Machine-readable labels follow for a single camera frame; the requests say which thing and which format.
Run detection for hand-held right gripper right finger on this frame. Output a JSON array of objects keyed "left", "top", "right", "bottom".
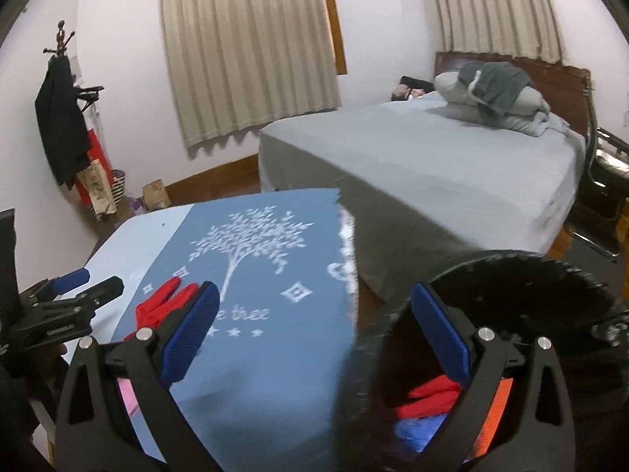
[{"left": 410, "top": 284, "right": 576, "bottom": 472}]

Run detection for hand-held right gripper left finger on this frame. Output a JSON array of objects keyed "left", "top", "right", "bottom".
[{"left": 55, "top": 281, "right": 220, "bottom": 472}]

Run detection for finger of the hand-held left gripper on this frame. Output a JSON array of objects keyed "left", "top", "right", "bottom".
[
  {"left": 20, "top": 269, "right": 92, "bottom": 301},
  {"left": 34, "top": 277, "right": 123, "bottom": 323}
]

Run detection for red garment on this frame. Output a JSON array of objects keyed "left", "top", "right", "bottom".
[{"left": 124, "top": 277, "right": 198, "bottom": 342}]

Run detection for red clothes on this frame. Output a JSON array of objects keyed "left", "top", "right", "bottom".
[{"left": 397, "top": 374, "right": 466, "bottom": 422}]

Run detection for large pink wrapper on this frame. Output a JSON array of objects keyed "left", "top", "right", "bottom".
[{"left": 117, "top": 378, "right": 142, "bottom": 418}]

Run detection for black round bin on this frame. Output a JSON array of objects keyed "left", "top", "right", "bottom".
[{"left": 338, "top": 250, "right": 629, "bottom": 472}]

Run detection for blue wrapper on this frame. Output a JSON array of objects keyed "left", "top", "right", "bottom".
[{"left": 392, "top": 414, "right": 449, "bottom": 454}]

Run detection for light blue table cloth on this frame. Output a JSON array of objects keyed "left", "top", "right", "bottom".
[{"left": 46, "top": 205, "right": 193, "bottom": 355}]

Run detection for blue tree-print tablecloth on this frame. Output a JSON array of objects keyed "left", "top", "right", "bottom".
[{"left": 110, "top": 188, "right": 360, "bottom": 472}]

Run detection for beige patterned bag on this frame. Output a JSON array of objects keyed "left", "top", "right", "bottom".
[{"left": 80, "top": 159, "right": 120, "bottom": 218}]

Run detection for orange wrapper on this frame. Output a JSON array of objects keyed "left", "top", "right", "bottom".
[{"left": 471, "top": 378, "right": 514, "bottom": 459}]

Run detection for brown paper bag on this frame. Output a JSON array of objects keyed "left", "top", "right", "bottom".
[{"left": 142, "top": 179, "right": 172, "bottom": 214}]

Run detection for red hanging bag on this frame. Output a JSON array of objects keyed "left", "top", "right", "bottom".
[{"left": 73, "top": 127, "right": 107, "bottom": 203}]

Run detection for black hanging coat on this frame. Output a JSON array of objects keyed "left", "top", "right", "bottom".
[{"left": 34, "top": 55, "right": 92, "bottom": 188}]

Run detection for bed with grey sheet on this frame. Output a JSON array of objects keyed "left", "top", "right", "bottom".
[{"left": 258, "top": 89, "right": 589, "bottom": 302}]

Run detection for black clothes hanger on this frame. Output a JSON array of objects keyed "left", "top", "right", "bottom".
[{"left": 73, "top": 85, "right": 105, "bottom": 110}]

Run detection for dark wooden chair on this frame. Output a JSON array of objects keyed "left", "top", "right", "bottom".
[{"left": 564, "top": 127, "right": 629, "bottom": 262}]

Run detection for light grey folded quilt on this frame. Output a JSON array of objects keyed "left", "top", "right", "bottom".
[{"left": 445, "top": 96, "right": 552, "bottom": 137}]

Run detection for wooden coat rack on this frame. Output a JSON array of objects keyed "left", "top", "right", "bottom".
[{"left": 42, "top": 20, "right": 78, "bottom": 62}]

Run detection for black and pink plush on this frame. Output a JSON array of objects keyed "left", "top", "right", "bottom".
[{"left": 391, "top": 76, "right": 436, "bottom": 102}]

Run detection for dark grey folded blanket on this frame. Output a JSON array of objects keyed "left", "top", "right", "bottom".
[{"left": 457, "top": 61, "right": 537, "bottom": 119}]

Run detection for wooden headboard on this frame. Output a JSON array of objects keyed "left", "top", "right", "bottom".
[{"left": 434, "top": 51, "right": 591, "bottom": 135}]

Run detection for wide beige curtain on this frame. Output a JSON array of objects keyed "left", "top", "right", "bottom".
[{"left": 158, "top": 0, "right": 343, "bottom": 160}]

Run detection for narrow beige curtain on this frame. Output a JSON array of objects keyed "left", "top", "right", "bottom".
[{"left": 417, "top": 0, "right": 564, "bottom": 64}]

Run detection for wooden window frame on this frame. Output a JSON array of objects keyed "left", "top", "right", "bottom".
[{"left": 314, "top": 0, "right": 349, "bottom": 76}]

